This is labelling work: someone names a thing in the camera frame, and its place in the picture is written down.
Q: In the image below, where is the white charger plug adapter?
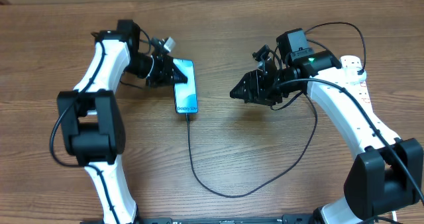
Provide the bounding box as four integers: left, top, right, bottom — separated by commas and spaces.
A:
343, 67, 367, 85

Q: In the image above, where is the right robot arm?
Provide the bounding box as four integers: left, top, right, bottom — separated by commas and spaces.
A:
230, 28, 423, 223

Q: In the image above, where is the white power strip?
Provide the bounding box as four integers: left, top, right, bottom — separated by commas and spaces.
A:
340, 55, 372, 110

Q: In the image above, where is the blue Galaxy smartphone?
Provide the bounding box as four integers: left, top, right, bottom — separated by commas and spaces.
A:
174, 58, 198, 114

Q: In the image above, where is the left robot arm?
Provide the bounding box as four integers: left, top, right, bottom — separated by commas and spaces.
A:
49, 19, 188, 223

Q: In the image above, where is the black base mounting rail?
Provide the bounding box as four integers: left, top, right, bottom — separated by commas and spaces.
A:
134, 213, 323, 224

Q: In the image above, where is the black USB charging cable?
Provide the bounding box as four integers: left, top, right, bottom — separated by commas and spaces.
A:
185, 21, 368, 199

